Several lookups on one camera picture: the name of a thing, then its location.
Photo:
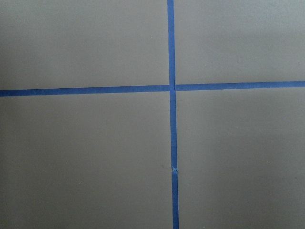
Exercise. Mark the blue tape line lengthwise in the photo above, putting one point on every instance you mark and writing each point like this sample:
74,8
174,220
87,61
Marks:
173,113

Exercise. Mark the blue tape line crosswise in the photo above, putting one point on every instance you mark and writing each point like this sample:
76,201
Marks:
149,88

